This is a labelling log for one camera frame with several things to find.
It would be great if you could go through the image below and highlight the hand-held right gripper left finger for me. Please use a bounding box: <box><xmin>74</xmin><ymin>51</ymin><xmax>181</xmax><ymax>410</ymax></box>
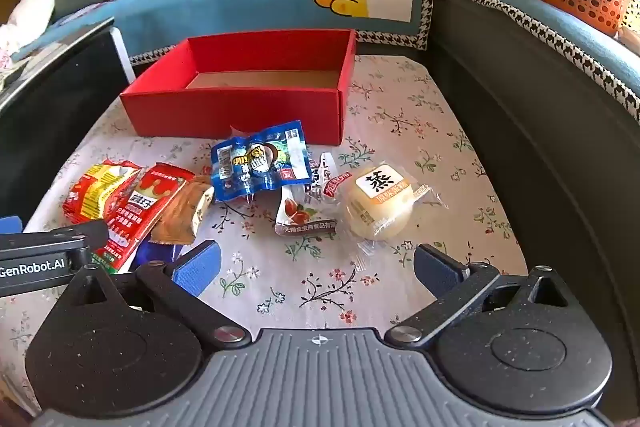
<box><xmin>62</xmin><ymin>241</ymin><xmax>253</xmax><ymax>350</ymax></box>

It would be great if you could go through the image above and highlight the blue snack packet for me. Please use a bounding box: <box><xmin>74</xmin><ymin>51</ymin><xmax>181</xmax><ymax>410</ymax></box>
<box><xmin>210</xmin><ymin>121</ymin><xmax>313</xmax><ymax>205</ymax></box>

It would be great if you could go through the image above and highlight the white cloth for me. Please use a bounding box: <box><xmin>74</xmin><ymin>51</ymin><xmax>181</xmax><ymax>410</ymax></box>
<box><xmin>5</xmin><ymin>0</ymin><xmax>56</xmax><ymax>38</ymax></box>

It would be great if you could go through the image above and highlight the white meat-picture snack packet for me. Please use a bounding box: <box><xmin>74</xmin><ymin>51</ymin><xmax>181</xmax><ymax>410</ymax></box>
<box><xmin>274</xmin><ymin>182</ymin><xmax>338</xmax><ymax>239</ymax></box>

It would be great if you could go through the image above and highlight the clear-wrapped steamed cake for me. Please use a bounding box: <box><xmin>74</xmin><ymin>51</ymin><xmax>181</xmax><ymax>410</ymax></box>
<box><xmin>332</xmin><ymin>164</ymin><xmax>448</xmax><ymax>258</ymax></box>

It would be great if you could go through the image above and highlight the brown snack packet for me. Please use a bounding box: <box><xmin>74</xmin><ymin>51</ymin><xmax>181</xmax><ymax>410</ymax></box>
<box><xmin>150</xmin><ymin>182</ymin><xmax>216</xmax><ymax>247</ymax></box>

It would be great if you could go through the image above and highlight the black side cabinet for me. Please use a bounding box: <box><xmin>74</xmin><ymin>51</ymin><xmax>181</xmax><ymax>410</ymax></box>
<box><xmin>0</xmin><ymin>19</ymin><xmax>133</xmax><ymax>218</ymax></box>

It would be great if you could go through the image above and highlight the red cardboard box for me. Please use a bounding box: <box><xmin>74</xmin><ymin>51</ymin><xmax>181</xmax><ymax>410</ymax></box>
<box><xmin>120</xmin><ymin>29</ymin><xmax>358</xmax><ymax>146</ymax></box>

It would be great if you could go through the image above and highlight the red and yellow snack packet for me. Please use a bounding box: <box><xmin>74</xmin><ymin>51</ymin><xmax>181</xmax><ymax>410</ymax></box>
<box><xmin>62</xmin><ymin>159</ymin><xmax>146</xmax><ymax>225</ymax></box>

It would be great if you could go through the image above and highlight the blue lion sofa cover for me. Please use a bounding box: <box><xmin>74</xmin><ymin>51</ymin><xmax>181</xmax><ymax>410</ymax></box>
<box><xmin>30</xmin><ymin>0</ymin><xmax>436</xmax><ymax>62</ymax></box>

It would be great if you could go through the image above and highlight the grey-green sofa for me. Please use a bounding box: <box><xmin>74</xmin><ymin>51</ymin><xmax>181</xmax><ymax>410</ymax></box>
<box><xmin>35</xmin><ymin>0</ymin><xmax>640</xmax><ymax>408</ymax></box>

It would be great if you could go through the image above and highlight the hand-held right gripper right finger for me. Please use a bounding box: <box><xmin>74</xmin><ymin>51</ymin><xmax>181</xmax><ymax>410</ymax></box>
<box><xmin>384</xmin><ymin>243</ymin><xmax>576</xmax><ymax>348</ymax></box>

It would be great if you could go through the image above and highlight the red crown-print snack packet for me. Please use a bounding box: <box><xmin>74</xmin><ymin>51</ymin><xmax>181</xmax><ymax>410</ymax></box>
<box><xmin>92</xmin><ymin>162</ymin><xmax>196</xmax><ymax>270</ymax></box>

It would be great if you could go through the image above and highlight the blue houndstooth-trim sofa cover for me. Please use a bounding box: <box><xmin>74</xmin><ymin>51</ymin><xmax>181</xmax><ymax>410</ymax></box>
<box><xmin>430</xmin><ymin>0</ymin><xmax>640</xmax><ymax>122</ymax></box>

